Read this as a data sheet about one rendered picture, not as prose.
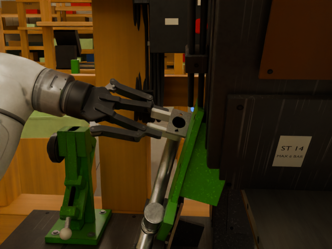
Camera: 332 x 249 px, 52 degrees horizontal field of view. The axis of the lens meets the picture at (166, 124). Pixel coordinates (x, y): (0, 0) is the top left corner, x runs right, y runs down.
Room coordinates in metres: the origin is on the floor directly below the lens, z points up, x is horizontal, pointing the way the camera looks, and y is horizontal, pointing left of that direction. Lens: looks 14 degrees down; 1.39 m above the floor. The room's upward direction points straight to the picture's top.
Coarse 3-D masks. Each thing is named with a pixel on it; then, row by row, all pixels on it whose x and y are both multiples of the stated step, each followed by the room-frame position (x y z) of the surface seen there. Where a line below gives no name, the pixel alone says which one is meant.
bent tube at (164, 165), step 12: (180, 120) 0.67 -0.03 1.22; (168, 132) 0.63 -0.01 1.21; (180, 132) 0.63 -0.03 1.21; (168, 144) 0.70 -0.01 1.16; (168, 156) 0.71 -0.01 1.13; (168, 168) 0.71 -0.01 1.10; (156, 180) 0.69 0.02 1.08; (168, 180) 0.70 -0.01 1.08; (156, 192) 0.67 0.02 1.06; (144, 240) 0.59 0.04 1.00
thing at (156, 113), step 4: (152, 108) 0.67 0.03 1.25; (152, 112) 0.67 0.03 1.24; (156, 112) 0.67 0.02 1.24; (160, 112) 0.67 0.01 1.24; (164, 112) 0.67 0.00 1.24; (168, 112) 0.67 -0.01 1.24; (152, 116) 0.68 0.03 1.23; (156, 116) 0.68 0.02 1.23; (160, 116) 0.68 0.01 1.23; (164, 116) 0.67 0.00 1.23; (168, 116) 0.67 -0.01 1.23; (164, 120) 0.68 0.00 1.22; (168, 120) 0.68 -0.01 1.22
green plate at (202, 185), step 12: (192, 120) 0.59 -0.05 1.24; (204, 120) 0.56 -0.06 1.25; (192, 132) 0.53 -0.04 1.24; (204, 132) 0.54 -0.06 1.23; (192, 144) 0.53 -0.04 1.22; (204, 144) 0.54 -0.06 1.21; (180, 156) 0.62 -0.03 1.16; (192, 156) 0.55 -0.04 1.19; (204, 156) 0.54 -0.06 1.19; (180, 168) 0.54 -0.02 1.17; (192, 168) 0.55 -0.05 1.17; (204, 168) 0.54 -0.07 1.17; (180, 180) 0.53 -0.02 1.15; (192, 180) 0.55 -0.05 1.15; (204, 180) 0.54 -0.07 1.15; (216, 180) 0.54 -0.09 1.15; (180, 192) 0.55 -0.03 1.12; (192, 192) 0.55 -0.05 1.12; (204, 192) 0.54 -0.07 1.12; (216, 192) 0.54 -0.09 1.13; (216, 204) 0.54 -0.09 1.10
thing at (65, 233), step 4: (68, 220) 0.72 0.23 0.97; (68, 224) 0.71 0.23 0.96; (64, 228) 0.70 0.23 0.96; (68, 228) 0.70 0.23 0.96; (60, 232) 0.69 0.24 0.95; (64, 232) 0.69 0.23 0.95; (68, 232) 0.69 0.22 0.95; (60, 236) 0.69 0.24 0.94; (64, 236) 0.69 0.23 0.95; (68, 236) 0.69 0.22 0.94
